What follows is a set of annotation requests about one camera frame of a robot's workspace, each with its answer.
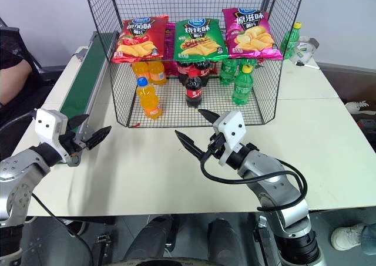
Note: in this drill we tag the blue jeans leg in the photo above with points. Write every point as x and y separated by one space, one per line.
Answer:
370 238

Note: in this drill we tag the dark rounded robot leg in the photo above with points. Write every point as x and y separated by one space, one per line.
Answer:
152 239
227 242

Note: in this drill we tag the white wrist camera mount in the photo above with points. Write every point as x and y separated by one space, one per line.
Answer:
232 128
50 125

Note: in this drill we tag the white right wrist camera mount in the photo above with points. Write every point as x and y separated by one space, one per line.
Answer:
232 128

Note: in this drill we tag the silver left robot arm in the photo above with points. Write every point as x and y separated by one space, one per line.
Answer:
20 175

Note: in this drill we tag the green conveyor belt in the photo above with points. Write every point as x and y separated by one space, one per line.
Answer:
85 75

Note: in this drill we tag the red chips bag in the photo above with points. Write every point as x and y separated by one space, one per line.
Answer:
138 40

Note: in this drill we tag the white marker pen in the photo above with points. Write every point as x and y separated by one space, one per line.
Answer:
307 65

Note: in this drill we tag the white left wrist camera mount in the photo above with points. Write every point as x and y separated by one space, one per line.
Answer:
50 125

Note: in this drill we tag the purple snack bag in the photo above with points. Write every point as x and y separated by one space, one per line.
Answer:
169 40

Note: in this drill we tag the person in black shirt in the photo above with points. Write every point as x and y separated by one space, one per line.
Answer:
11 81

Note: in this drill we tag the green soda bottle yellow cap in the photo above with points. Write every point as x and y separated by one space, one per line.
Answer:
290 43
242 87

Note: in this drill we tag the white sneaker with laces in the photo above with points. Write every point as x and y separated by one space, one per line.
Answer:
357 106

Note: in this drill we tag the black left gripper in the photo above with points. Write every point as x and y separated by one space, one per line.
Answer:
73 144

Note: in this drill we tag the dark shoe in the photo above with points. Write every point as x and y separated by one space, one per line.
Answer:
75 227

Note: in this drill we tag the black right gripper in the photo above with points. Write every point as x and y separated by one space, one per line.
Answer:
216 148

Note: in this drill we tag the orange soda bottle blue cap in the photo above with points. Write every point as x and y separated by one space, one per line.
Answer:
148 100

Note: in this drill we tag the clear plastic container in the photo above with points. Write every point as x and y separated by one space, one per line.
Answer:
305 48

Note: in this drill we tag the cola bottle red cap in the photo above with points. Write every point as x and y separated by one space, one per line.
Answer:
193 92

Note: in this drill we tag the magenta chips bag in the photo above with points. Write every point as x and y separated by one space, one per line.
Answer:
252 34

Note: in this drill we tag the green chips bag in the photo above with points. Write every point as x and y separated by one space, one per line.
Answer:
199 40

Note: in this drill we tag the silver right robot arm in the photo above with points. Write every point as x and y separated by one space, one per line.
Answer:
276 189

